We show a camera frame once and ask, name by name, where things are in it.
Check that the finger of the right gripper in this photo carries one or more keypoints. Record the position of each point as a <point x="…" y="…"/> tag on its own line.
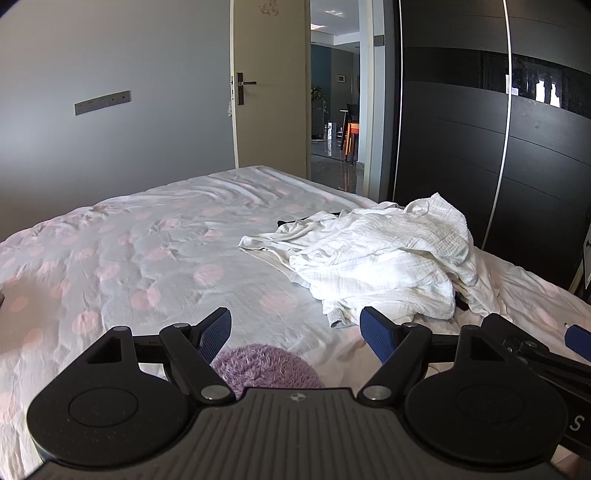
<point x="578" y="340"/>

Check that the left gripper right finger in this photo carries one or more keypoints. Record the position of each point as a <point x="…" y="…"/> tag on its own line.
<point x="403" y="352"/>

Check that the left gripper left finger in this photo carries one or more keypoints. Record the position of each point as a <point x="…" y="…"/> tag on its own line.
<point x="190" y="350"/>

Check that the white crinkled muslin garment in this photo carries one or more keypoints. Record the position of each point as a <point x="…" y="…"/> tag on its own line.
<point x="403" y="262"/>

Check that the purple fuzzy sleeve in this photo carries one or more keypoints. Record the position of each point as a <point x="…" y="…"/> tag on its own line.
<point x="264" y="366"/>

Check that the white smooth shirt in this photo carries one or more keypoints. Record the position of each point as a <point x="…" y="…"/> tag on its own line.
<point x="290" y="238"/>

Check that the orange chair in hallway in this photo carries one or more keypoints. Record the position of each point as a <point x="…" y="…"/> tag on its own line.
<point x="350" y="139"/>

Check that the black sliding wardrobe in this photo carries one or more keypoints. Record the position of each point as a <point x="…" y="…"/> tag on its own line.
<point x="494" y="115"/>

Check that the beige bedroom door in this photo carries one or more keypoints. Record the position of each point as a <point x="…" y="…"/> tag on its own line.
<point x="270" y="43"/>

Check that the grey wall plate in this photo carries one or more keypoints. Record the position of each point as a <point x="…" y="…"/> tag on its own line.
<point x="102" y="102"/>

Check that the black door handle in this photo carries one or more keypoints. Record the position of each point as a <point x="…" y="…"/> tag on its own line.
<point x="240" y="84"/>

